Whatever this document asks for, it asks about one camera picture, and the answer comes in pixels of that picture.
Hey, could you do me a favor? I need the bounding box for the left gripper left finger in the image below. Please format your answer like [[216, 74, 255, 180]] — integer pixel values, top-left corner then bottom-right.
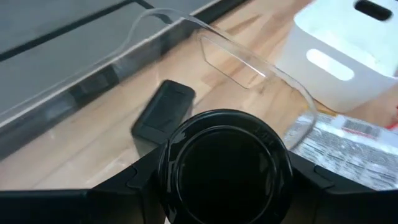
[[0, 145, 170, 224]]

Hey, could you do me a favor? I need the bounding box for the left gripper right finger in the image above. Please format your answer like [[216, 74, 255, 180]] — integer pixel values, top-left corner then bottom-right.
[[281, 152, 398, 224]]

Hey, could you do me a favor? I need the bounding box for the black-lid spice jar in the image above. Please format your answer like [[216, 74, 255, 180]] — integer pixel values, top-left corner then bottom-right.
[[157, 108, 295, 224]]

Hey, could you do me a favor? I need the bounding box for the small black box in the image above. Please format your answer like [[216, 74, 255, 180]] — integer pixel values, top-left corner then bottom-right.
[[131, 79, 197, 147]]

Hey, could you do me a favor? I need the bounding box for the red ramen noodle packet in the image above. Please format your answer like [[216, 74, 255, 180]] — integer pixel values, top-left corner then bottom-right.
[[284, 112, 398, 191]]

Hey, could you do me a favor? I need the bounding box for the clear plastic bin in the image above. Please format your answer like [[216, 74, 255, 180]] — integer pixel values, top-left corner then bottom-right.
[[0, 7, 318, 191]]

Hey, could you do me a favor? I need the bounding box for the white plastic bin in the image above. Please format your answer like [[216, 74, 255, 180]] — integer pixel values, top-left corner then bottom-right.
[[275, 0, 398, 113]]

